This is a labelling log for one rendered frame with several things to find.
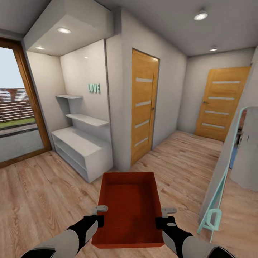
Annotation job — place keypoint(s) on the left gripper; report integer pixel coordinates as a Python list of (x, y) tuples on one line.
[(100, 219)]

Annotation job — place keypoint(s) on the decorative sign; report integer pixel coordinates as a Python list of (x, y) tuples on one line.
[(94, 87)]

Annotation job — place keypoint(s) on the storage box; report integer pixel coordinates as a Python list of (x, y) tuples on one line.
[(133, 204)]

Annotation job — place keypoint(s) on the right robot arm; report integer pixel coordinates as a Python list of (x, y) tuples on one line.
[(184, 244)]

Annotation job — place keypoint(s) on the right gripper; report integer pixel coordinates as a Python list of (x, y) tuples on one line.
[(160, 221)]

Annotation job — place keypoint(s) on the standing mirror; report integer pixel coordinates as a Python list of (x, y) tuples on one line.
[(236, 223)]

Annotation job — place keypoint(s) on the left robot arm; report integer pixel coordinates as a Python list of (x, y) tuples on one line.
[(69, 242)]

